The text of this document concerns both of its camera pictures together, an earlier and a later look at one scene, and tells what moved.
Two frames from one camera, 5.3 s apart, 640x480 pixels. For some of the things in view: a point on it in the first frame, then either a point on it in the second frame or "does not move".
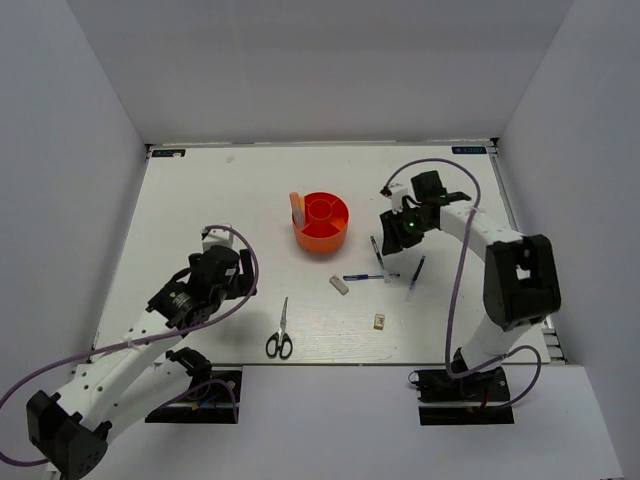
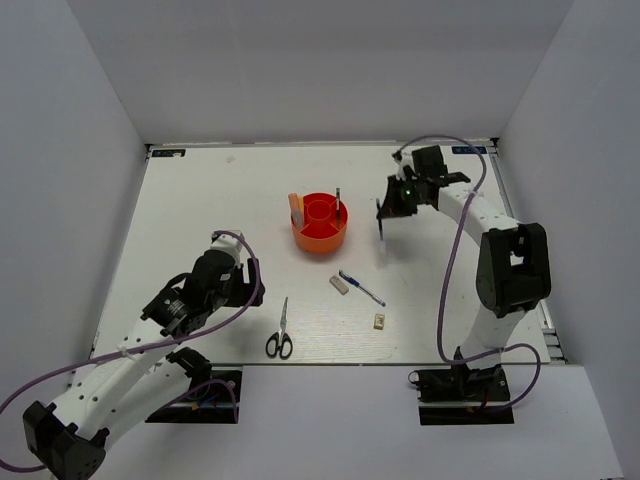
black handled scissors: x=280 y=343 does not move
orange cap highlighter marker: x=297 y=203 does not move
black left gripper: x=245 y=278 does not move
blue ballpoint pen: x=362 y=276 to x=361 y=287
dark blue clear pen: x=414 y=278 to x=378 y=216
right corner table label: x=469 y=149 does not move
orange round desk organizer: x=326 y=223 does not move
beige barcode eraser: x=379 y=321 does not move
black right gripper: x=394 y=239 to x=391 y=207
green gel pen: x=379 y=258 to x=338 y=209
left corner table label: x=168 y=152 does not move
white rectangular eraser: x=338 y=284 does not move
